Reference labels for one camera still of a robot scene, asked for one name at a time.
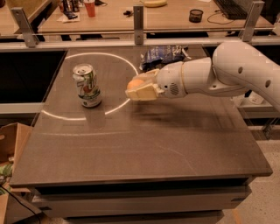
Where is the blue chip bag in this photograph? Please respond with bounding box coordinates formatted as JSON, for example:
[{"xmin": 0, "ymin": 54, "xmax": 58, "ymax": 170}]
[{"xmin": 139, "ymin": 45, "xmax": 191, "ymax": 72}]

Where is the red plastic cup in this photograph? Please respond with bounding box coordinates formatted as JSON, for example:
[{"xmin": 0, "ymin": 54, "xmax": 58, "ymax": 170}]
[{"xmin": 84, "ymin": 0, "xmax": 95, "ymax": 18}]

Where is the metal rail bracket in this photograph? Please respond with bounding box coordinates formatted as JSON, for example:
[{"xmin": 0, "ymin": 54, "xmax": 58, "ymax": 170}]
[
  {"xmin": 133, "ymin": 5, "xmax": 144, "ymax": 45},
  {"xmin": 239, "ymin": 0, "xmax": 264, "ymax": 42},
  {"xmin": 11, "ymin": 7, "xmax": 39, "ymax": 48}
]

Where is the cardboard box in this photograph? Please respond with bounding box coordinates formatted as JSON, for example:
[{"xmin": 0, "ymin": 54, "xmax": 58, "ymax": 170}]
[{"xmin": 0, "ymin": 122, "xmax": 32, "ymax": 224}]

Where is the yellow banana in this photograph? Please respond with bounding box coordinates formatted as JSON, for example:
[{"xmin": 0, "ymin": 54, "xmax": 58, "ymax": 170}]
[{"xmin": 143, "ymin": 0, "xmax": 167, "ymax": 8}]

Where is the orange fruit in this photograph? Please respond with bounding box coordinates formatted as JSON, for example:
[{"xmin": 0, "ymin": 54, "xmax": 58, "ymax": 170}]
[{"xmin": 127, "ymin": 79, "xmax": 144, "ymax": 89}]

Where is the black mesh pen cup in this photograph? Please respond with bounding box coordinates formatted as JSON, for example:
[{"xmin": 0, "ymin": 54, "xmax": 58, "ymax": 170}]
[{"xmin": 189, "ymin": 9, "xmax": 203, "ymax": 23}]

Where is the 7up soda can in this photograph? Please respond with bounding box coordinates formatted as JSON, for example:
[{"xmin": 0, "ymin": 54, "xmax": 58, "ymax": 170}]
[{"xmin": 73, "ymin": 64, "xmax": 102, "ymax": 108}]

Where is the metal rail bracket right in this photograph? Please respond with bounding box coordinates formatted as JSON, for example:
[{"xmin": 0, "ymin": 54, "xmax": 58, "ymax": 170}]
[{"xmin": 239, "ymin": 0, "xmax": 264, "ymax": 42}]

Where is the black keyboard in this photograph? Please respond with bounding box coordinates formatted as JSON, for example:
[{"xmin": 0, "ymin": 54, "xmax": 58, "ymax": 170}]
[{"xmin": 213, "ymin": 0, "xmax": 248, "ymax": 20}]

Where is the metal rail bracket left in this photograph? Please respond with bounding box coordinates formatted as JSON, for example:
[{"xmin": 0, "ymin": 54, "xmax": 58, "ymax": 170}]
[{"xmin": 11, "ymin": 7, "xmax": 39, "ymax": 48}]

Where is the black cable on desk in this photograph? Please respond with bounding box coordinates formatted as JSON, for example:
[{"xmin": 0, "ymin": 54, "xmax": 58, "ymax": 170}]
[{"xmin": 206, "ymin": 10, "xmax": 235, "ymax": 25}]

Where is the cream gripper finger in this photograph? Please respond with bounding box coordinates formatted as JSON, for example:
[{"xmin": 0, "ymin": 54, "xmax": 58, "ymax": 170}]
[
  {"xmin": 125, "ymin": 83, "xmax": 164, "ymax": 101},
  {"xmin": 133, "ymin": 69, "xmax": 159, "ymax": 82}
]

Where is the metal rail bracket middle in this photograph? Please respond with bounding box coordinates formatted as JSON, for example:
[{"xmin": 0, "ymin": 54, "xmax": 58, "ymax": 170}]
[{"xmin": 133, "ymin": 5, "xmax": 144, "ymax": 45}]

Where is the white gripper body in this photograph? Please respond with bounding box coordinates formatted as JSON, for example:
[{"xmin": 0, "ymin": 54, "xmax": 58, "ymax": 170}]
[{"xmin": 157, "ymin": 62, "xmax": 186, "ymax": 98}]

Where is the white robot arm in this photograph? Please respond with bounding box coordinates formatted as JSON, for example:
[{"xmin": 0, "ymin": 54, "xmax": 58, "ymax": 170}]
[{"xmin": 125, "ymin": 41, "xmax": 280, "ymax": 110}]

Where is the grey drawer cabinet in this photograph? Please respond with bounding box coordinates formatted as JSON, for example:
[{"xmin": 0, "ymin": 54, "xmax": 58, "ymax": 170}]
[{"xmin": 30, "ymin": 176, "xmax": 253, "ymax": 224}]

